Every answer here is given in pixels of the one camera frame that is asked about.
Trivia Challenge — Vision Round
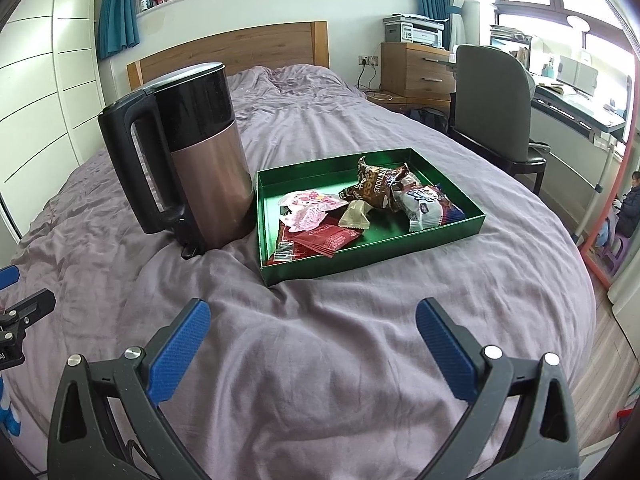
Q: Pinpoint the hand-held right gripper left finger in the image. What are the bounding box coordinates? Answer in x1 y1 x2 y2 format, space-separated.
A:
47 298 212 480

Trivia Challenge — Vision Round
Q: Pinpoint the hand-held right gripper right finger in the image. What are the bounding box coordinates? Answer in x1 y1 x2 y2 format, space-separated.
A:
415 297 581 480

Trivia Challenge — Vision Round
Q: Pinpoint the long red snack packet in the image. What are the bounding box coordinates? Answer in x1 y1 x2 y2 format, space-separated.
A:
267 222 311 266

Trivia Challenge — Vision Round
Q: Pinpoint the white and blue cookie packet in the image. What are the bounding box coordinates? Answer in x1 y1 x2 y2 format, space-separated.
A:
392 185 467 233

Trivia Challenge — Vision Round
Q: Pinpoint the dark red square packet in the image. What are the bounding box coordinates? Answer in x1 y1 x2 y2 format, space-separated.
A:
285 225 362 259

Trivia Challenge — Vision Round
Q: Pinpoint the pale green candy packet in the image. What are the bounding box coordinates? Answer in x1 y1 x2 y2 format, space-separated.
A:
338 200 373 229

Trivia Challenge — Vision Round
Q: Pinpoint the brown snack packet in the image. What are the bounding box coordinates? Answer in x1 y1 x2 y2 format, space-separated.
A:
339 156 418 211

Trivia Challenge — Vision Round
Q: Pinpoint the pink cartoon snack packet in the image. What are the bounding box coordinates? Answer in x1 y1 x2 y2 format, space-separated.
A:
278 189 350 233

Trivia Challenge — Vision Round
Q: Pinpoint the green tray box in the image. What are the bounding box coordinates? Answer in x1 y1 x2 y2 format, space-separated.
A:
256 147 487 288

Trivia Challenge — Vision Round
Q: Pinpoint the purple bed blanket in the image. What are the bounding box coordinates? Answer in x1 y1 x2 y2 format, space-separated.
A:
0 65 598 480

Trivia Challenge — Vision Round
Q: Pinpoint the pink framed mirror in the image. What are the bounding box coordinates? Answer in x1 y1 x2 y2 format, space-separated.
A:
582 35 640 291

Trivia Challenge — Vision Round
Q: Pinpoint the white wardrobe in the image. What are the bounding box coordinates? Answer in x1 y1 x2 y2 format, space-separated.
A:
0 0 108 241

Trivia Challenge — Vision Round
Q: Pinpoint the grey desk chair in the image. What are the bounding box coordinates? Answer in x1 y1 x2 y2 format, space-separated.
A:
446 44 550 196

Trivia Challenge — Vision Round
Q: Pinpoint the grey desk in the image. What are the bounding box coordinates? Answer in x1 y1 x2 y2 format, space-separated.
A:
530 82 628 143

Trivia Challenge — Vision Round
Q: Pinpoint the wooden nightstand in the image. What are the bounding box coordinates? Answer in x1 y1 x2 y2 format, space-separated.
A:
381 42 457 111

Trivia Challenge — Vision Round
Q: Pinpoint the wooden headboard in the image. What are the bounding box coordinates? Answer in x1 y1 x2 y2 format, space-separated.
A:
126 21 331 91

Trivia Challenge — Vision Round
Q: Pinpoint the grey printer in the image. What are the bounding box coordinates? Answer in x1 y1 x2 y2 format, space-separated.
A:
382 14 450 50

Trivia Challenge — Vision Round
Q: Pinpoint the white desk lamp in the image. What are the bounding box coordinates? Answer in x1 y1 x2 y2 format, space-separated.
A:
566 14 593 61

